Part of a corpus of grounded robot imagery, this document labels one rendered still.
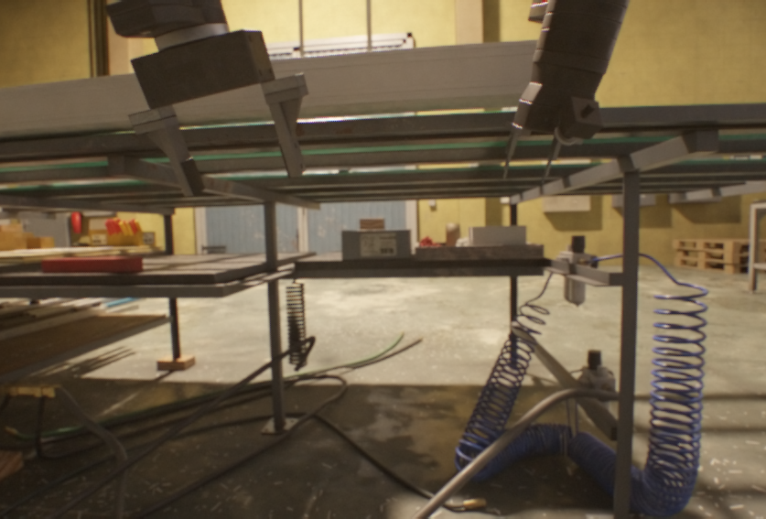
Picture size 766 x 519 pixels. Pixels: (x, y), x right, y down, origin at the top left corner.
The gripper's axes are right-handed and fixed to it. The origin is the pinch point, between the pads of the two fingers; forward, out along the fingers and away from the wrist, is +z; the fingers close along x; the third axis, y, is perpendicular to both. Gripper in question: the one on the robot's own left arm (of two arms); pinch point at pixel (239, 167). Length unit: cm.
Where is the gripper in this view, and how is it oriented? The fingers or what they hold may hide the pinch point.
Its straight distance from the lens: 51.0
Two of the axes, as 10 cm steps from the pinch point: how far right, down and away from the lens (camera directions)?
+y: 1.0, -4.7, 8.8
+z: 2.0, 8.8, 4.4
